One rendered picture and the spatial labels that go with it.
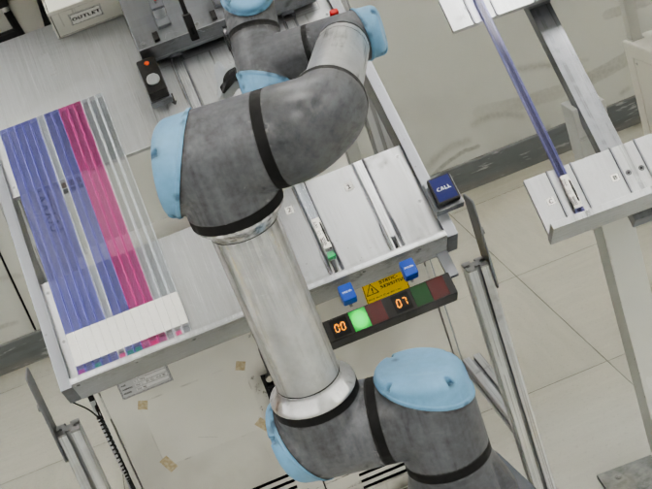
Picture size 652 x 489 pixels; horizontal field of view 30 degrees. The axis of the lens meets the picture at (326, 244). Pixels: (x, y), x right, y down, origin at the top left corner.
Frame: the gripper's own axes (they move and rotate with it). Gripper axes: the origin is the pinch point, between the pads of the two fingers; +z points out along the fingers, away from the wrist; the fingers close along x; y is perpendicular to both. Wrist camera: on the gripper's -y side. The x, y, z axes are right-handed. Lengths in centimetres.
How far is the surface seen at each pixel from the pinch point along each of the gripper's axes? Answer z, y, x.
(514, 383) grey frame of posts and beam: 23, -60, -23
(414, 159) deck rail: 5.8, -19.6, -20.0
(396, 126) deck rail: 7.3, -12.4, -19.7
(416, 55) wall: 177, 59, -68
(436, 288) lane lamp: 3.1, -42.2, -13.9
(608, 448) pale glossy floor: 68, -78, -45
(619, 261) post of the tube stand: 18, -48, -49
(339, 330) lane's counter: 3.0, -42.6, 3.6
